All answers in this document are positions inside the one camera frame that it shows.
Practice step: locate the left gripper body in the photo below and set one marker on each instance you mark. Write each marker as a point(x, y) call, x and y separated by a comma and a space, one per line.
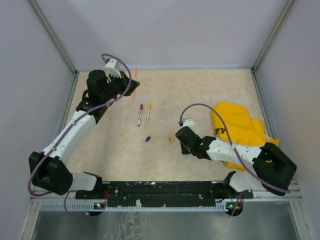
point(117, 85)

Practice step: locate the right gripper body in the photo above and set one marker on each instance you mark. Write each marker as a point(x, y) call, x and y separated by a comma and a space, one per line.
point(186, 149)

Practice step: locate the white purple marker pen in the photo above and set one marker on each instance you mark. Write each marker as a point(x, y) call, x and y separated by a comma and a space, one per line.
point(139, 118)

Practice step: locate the white yellow marker pen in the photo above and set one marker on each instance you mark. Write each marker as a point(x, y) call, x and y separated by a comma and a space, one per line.
point(147, 117)

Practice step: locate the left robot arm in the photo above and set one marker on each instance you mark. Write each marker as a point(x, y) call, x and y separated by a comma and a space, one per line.
point(48, 168)

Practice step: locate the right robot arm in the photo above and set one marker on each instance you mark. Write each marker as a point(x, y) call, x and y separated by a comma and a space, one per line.
point(265, 166)

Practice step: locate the yellow cloth bag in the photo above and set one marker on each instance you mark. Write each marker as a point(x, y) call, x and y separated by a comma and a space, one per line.
point(243, 129)

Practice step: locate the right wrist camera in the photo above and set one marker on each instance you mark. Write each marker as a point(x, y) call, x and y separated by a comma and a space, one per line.
point(187, 122)

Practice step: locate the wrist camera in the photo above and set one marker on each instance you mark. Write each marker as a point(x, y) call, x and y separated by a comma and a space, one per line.
point(187, 122)
point(112, 67)

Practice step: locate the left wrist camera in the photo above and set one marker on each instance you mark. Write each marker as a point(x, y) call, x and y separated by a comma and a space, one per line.
point(112, 67)

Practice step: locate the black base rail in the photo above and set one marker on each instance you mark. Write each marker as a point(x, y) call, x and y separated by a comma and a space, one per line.
point(156, 194)

